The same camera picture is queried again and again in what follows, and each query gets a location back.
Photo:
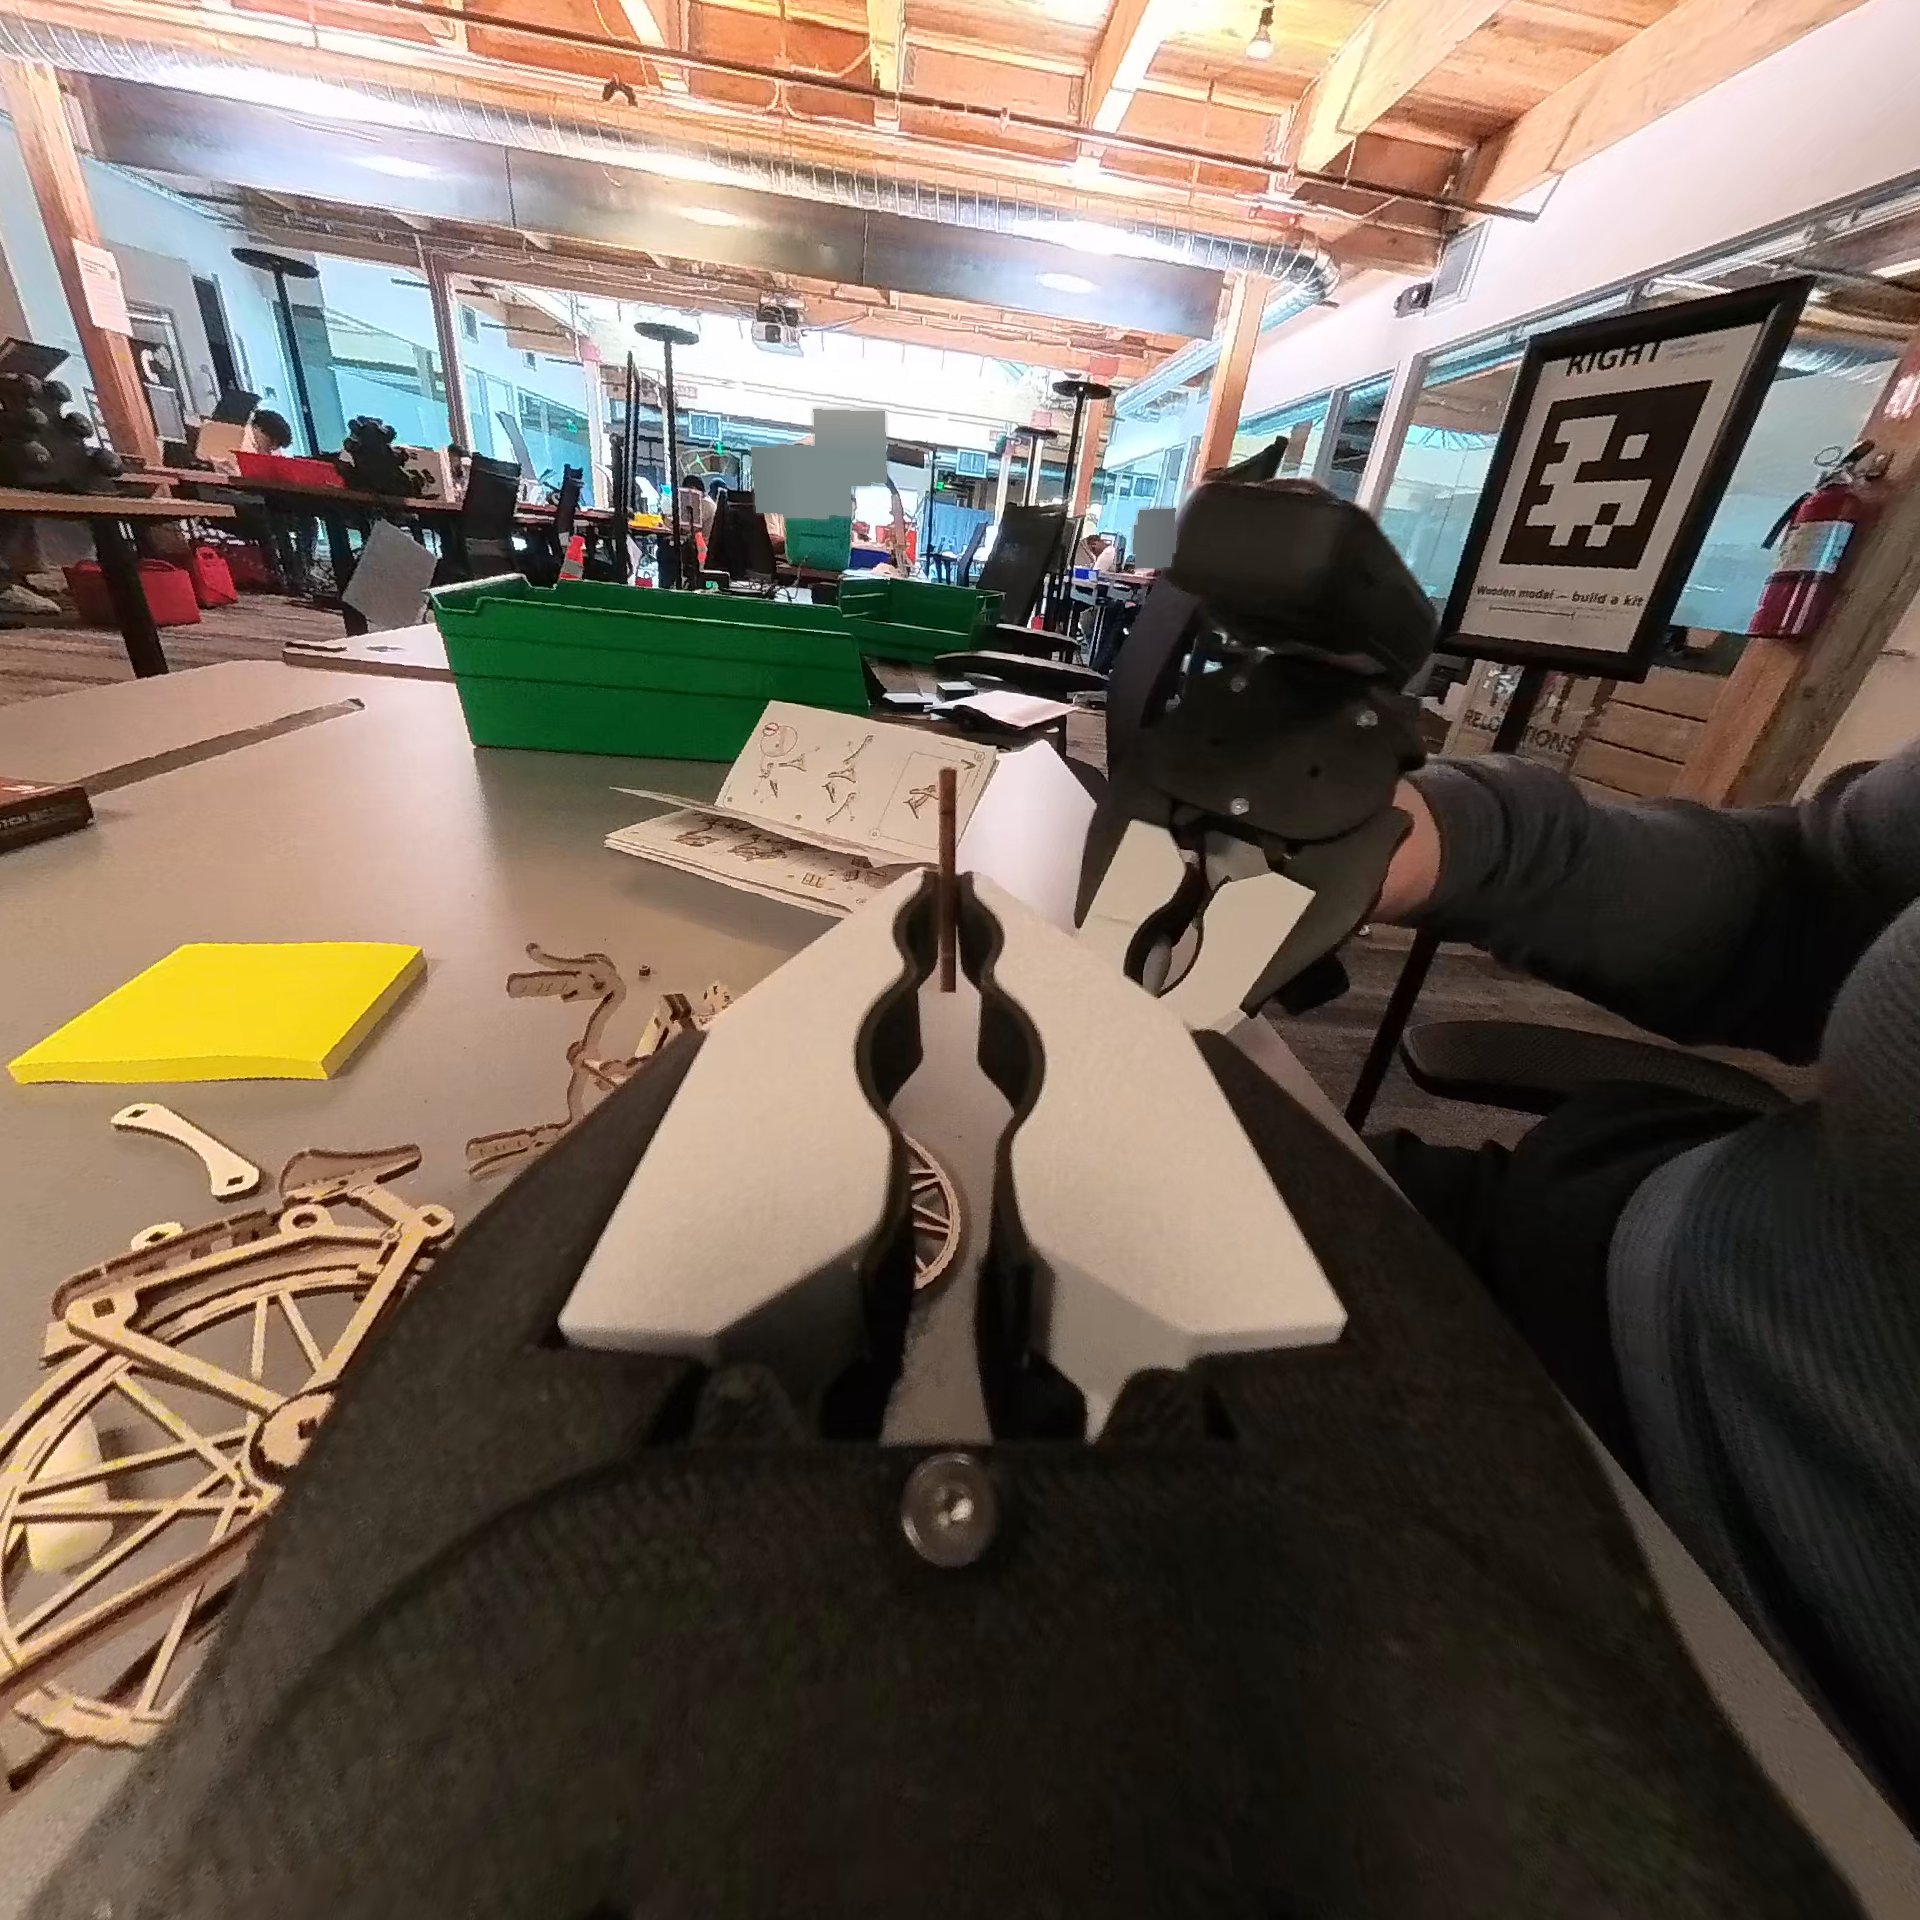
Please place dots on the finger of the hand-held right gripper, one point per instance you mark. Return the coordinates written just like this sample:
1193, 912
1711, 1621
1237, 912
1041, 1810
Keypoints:
1126, 879
1253, 932

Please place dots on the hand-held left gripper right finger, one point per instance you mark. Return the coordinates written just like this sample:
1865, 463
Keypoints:
1171, 1184

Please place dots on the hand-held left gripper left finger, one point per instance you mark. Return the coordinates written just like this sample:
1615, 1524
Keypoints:
721, 1184

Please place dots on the slotted wooden part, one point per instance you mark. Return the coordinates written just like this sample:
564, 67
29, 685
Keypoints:
948, 839

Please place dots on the small flat wooden link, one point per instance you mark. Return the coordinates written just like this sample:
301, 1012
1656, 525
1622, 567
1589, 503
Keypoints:
188, 1148

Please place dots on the wooden bicycle model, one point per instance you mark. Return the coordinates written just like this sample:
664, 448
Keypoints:
293, 1426

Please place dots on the brown model kit box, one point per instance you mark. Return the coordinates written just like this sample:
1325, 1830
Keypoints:
37, 819

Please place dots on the person's right hand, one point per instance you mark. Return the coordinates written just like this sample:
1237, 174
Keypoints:
1413, 856

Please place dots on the white paper sheet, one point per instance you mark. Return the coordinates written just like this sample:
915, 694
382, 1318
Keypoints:
1019, 712

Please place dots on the instruction booklet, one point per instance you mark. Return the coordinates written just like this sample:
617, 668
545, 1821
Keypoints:
855, 780

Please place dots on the black office chair with armrests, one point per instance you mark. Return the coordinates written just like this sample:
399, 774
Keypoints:
1027, 571

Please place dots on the small green plastic bin stack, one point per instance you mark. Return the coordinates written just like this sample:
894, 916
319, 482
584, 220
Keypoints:
923, 616

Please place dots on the person's legs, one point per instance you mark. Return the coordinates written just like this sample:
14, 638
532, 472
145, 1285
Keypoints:
1501, 1276

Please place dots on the black chair armrest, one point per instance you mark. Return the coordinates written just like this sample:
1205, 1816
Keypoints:
1575, 1067

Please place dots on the framed tag sign on stand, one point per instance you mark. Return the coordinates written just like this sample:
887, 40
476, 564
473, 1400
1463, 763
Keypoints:
1629, 466

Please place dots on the large green plastic bin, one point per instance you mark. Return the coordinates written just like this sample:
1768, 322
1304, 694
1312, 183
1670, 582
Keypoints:
645, 668

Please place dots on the yellow sticky note pad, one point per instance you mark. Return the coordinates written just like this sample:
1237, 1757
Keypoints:
224, 1013

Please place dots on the red fire extinguisher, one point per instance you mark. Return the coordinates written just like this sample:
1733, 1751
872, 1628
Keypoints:
1808, 548

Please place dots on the flat wooden board piece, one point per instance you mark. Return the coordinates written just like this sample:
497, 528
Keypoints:
369, 658

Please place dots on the ceiling projector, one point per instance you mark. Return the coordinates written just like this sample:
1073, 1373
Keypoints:
779, 331

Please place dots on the black floor lamp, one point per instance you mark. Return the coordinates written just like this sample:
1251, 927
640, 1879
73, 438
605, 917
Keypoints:
669, 331
277, 269

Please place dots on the black ball cluster stand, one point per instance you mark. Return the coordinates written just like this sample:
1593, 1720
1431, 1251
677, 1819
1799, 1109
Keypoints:
54, 421
382, 459

